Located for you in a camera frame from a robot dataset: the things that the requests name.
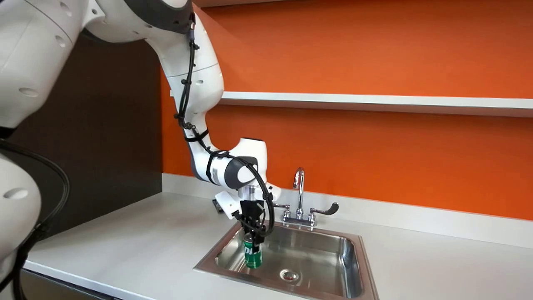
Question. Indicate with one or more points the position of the stainless steel sink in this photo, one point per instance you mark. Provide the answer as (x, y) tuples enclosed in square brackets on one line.
[(316, 264)]

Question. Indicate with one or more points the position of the white wall shelf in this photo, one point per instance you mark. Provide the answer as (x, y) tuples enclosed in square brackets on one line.
[(403, 104)]

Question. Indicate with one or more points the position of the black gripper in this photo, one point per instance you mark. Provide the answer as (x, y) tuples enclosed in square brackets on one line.
[(253, 221)]

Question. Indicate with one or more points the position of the green soda can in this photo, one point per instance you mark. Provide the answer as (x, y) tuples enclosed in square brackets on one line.
[(253, 256)]

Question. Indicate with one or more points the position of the chrome faucet with black handles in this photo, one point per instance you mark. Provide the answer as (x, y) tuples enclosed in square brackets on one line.
[(301, 216)]

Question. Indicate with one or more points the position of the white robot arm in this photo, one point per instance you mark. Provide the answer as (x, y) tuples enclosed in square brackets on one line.
[(39, 36)]

